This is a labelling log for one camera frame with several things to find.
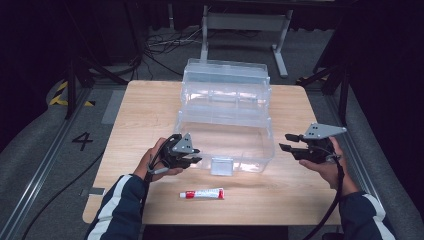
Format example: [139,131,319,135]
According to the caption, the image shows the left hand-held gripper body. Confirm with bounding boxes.
[159,133,201,169]

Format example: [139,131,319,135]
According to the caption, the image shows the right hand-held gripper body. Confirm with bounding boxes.
[299,122,348,164]

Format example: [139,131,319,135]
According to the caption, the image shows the white and red ointment tube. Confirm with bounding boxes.
[179,187,226,201]

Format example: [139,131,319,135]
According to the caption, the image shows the clear plastic storage box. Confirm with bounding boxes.
[173,58,276,177]

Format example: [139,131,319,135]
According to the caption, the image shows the person's left hand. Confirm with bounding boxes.
[133,137,184,183]

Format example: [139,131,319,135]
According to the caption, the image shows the person's right hand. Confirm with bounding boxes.
[298,138,361,198]

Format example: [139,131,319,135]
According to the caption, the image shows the black metal stand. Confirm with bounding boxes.
[64,0,129,120]
[296,33,351,127]

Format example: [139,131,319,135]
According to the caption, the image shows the yellow and black hazard tape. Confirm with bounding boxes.
[49,80,96,108]

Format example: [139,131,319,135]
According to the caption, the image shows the left hand-held gripper cable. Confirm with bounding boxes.
[141,143,171,214]

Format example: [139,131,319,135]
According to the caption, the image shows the hand-held gripper cable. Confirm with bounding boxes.
[301,154,346,240]
[141,143,171,214]

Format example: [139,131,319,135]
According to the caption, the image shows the right hand-held gripper cable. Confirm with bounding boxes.
[301,154,346,240]

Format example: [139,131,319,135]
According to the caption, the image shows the metal floor rail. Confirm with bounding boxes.
[324,94,399,240]
[0,88,93,240]

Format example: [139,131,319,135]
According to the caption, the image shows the bundle of floor cables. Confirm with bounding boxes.
[143,26,204,79]

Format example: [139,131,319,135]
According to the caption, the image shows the grey metal desk frame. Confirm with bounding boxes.
[198,4,294,79]

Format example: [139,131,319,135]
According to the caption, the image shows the black floor cable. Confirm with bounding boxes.
[20,151,106,240]

